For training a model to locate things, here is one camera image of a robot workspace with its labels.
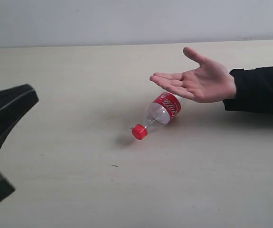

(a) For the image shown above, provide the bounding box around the clear red-label cola bottle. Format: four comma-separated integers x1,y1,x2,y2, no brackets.
132,92,187,140

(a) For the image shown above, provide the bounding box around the black sleeved forearm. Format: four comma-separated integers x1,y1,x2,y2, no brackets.
223,66,273,114

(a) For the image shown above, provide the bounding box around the open human hand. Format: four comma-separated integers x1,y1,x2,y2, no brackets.
150,47,236,103

